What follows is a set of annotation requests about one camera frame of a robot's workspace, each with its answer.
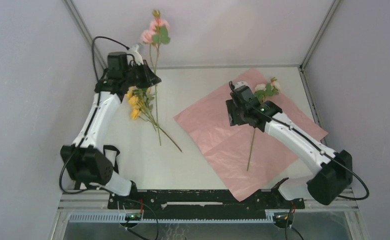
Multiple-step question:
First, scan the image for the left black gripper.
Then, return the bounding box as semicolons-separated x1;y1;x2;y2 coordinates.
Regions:
123;60;162;89

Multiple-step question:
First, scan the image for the white pink rose stem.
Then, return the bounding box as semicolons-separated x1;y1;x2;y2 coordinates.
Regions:
246;77;281;171

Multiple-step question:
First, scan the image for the pink purple wrapping paper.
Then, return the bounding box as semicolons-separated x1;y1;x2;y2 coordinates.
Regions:
175;67;327;201

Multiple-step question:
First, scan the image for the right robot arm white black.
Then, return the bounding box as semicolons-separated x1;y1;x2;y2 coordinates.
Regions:
226;82;353;208

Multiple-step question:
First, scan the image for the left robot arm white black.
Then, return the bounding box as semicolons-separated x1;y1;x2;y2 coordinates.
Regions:
59;49;162;209

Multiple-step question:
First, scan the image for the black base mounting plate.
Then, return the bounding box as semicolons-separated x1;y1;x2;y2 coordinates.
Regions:
107;189;305;221

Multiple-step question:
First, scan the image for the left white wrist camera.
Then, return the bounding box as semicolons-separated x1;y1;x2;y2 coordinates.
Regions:
127;43;144;65

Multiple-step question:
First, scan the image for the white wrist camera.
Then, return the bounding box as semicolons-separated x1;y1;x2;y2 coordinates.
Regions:
233;81;250;90
127;43;144;65

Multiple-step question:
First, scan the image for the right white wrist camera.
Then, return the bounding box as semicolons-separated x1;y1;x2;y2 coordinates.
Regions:
233;81;250;90

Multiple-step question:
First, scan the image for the aluminium frame rail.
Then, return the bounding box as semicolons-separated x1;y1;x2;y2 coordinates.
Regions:
158;64;301;70

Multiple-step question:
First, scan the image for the white slotted cable duct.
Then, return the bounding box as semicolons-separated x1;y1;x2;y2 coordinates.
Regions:
68;211;277;224

